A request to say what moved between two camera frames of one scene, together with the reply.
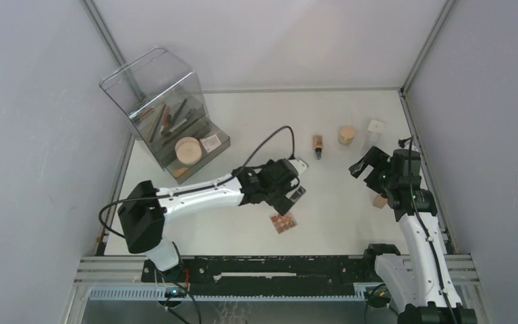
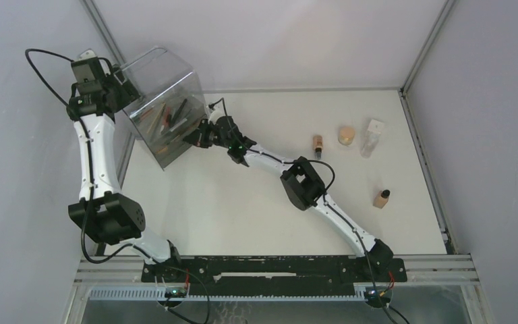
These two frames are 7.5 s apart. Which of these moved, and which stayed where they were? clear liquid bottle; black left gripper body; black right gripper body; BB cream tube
Moved: black right gripper body; black left gripper body
Stayed: clear liquid bottle; BB cream tube
